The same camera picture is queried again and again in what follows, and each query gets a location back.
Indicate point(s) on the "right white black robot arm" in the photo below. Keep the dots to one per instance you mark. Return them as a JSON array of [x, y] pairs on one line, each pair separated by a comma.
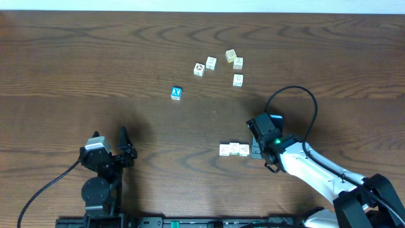
[[358, 201]]

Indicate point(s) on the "wooden block beside yellow one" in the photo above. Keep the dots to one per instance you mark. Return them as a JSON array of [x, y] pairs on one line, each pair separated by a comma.
[[238, 63]]

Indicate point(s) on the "plain small wooden block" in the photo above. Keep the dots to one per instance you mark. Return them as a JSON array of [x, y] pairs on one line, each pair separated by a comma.
[[224, 150]]

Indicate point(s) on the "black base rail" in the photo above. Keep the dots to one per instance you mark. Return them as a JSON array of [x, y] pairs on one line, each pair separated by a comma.
[[158, 222]]

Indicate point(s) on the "wooden block with ring picture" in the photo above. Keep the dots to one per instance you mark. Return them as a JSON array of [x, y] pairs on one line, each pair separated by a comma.
[[238, 80]]

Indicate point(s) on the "wooden block with X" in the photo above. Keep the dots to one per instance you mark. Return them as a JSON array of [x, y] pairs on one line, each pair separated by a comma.
[[211, 63]]

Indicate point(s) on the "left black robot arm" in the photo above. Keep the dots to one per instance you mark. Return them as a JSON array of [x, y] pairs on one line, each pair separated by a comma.
[[103, 194]]

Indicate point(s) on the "yellow-edged wooden block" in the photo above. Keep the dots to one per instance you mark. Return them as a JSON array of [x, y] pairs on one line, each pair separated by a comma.
[[230, 55]]

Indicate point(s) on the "wooden block with red circle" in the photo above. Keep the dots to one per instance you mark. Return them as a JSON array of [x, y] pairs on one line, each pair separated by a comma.
[[199, 69]]

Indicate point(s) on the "green-edged wooden block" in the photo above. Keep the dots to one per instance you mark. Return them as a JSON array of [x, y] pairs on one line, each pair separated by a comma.
[[234, 148], [244, 150]]

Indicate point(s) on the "blue X wooden block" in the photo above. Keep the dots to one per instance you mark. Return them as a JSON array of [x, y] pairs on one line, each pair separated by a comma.
[[176, 93]]

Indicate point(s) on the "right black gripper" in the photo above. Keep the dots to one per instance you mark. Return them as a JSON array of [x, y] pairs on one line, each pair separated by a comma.
[[257, 147]]

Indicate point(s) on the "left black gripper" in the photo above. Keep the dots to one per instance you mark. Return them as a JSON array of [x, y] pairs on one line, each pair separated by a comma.
[[113, 158]]

